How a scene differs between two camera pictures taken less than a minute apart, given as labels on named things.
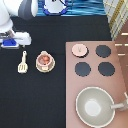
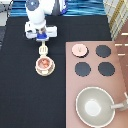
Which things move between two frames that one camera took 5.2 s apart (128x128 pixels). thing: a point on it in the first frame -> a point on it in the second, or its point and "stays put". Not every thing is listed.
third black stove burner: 106,68 stays put
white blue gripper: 12,40 -> 40,34
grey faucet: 121,106 stays put
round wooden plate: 45,62 -> 41,74
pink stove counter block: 93,63 stays put
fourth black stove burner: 103,51 stays put
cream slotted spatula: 23,67 -> 43,48
